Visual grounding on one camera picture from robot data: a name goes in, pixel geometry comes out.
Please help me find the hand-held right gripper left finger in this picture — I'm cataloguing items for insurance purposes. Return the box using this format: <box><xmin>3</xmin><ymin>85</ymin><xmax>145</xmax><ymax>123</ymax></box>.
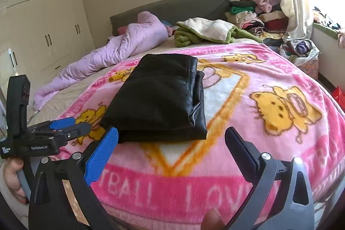
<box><xmin>28</xmin><ymin>126</ymin><xmax>119</xmax><ymax>230</ymax></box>

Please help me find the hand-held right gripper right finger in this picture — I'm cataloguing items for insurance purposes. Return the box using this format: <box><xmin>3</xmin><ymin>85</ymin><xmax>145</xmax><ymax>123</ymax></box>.
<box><xmin>224</xmin><ymin>127</ymin><xmax>315</xmax><ymax>230</ymax></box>

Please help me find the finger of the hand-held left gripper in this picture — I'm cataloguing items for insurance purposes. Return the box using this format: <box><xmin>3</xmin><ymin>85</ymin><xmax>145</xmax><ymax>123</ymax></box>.
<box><xmin>50</xmin><ymin>117</ymin><xmax>76</xmax><ymax>130</ymax></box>
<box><xmin>63</xmin><ymin>122</ymin><xmax>91</xmax><ymax>143</ymax></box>

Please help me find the black leather jacket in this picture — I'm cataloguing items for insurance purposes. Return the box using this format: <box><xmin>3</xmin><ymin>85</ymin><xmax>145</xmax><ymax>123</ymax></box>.
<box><xmin>100</xmin><ymin>53</ymin><xmax>208</xmax><ymax>144</ymax></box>

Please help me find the person's left forearm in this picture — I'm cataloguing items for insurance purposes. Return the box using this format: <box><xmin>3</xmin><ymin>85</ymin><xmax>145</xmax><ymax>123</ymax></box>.
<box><xmin>0</xmin><ymin>161</ymin><xmax>29</xmax><ymax>228</ymax></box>

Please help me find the plastic bag of clothes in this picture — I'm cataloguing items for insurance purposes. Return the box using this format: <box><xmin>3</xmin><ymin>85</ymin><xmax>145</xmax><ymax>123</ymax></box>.
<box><xmin>280</xmin><ymin>39</ymin><xmax>321</xmax><ymax>67</ymax></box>

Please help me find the pile of folded clothes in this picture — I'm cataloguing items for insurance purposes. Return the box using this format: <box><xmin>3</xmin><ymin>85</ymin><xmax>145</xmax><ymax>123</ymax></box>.
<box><xmin>224</xmin><ymin>0</ymin><xmax>290</xmax><ymax>40</ymax></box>

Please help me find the person's left hand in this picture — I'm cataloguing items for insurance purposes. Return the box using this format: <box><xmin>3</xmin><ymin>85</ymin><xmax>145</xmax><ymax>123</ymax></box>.
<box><xmin>4</xmin><ymin>158</ymin><xmax>27</xmax><ymax>204</ymax></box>

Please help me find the pink printed blanket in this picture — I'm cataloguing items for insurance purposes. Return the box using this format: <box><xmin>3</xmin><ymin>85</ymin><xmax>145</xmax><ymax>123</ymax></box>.
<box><xmin>55</xmin><ymin>43</ymin><xmax>345</xmax><ymax>230</ymax></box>

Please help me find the white wardrobe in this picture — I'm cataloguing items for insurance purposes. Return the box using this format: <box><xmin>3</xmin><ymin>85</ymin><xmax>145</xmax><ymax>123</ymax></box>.
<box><xmin>0</xmin><ymin>0</ymin><xmax>96</xmax><ymax>101</ymax></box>

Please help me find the patterned storage box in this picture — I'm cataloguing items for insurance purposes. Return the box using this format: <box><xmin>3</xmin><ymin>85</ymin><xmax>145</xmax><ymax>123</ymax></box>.
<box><xmin>298</xmin><ymin>58</ymin><xmax>320</xmax><ymax>81</ymax></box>

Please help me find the red bag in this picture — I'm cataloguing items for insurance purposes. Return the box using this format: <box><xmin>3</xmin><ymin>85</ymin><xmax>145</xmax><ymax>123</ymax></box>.
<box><xmin>331</xmin><ymin>86</ymin><xmax>345</xmax><ymax>112</ymax></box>

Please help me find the green and cream fleece garment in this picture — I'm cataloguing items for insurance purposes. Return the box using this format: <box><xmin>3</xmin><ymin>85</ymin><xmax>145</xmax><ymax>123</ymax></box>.
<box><xmin>174</xmin><ymin>17</ymin><xmax>263</xmax><ymax>49</ymax></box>

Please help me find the grey headboard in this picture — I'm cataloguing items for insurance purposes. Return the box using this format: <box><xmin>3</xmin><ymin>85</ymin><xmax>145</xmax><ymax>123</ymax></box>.
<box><xmin>109</xmin><ymin>0</ymin><xmax>232</xmax><ymax>37</ymax></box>

